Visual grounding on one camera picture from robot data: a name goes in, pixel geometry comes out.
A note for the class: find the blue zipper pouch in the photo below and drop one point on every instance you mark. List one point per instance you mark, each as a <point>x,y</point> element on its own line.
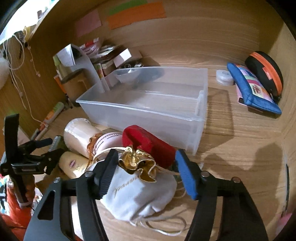
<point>252,92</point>

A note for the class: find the pink paper note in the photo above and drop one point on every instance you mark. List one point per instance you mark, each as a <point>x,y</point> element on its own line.
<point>87,23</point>

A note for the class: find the black round case orange zipper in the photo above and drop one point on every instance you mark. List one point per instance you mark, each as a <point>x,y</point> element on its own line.
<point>259,64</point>

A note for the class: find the wooden desktop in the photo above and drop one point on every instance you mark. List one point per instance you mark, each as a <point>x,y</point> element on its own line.
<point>242,143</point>

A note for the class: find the clear plastic bin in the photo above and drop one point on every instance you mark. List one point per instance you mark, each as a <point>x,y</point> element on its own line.
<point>148,102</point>

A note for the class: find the green paper note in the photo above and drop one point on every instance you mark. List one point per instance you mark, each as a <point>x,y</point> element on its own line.
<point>127,7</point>

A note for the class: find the white printed paper sheet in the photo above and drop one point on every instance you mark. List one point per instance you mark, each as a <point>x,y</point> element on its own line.
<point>66,55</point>

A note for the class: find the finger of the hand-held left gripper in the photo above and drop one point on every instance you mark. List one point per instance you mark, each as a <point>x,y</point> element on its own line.
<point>52,160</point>
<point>41,142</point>

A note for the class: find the green orange tube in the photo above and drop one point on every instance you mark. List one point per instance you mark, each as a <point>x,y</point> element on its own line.
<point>54,110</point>

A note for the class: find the dark green bottle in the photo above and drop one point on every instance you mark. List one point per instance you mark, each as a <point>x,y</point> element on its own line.
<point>59,144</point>

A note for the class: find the small white round container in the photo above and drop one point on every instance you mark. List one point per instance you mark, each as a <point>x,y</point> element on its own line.
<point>224,77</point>

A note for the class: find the red case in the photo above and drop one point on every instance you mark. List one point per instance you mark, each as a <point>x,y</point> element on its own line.
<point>148,143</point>

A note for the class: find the orange paper note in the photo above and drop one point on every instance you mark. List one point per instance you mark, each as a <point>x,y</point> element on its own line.
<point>136,15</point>

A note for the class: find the white cardboard box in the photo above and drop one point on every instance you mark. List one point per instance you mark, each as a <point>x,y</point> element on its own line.
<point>126,56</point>

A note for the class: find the pile of packets and papers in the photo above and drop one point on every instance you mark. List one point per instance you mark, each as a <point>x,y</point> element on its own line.
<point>99,54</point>

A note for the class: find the white cloth bundle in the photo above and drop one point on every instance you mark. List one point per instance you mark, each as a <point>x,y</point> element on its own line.
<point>106,141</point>

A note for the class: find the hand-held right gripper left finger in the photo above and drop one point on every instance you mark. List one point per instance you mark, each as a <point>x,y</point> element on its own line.
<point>107,178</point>

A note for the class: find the small cream bottle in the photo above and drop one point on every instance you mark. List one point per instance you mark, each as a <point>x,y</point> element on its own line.
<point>69,165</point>

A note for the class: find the cream cylinder bottle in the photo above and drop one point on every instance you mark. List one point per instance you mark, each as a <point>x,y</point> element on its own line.
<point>76,136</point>

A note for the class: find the orange white tube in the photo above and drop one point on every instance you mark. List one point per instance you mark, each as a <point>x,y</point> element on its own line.
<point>41,129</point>

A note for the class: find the open white booklet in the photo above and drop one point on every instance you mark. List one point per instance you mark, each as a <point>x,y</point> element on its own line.
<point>90,67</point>

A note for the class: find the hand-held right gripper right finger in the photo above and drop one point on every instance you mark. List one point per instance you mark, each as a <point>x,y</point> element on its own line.
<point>186,176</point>

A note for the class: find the white round object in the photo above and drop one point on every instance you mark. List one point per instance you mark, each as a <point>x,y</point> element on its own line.
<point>2,71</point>

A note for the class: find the gold fabric pouch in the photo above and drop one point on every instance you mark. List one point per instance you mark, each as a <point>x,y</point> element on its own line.
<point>136,162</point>

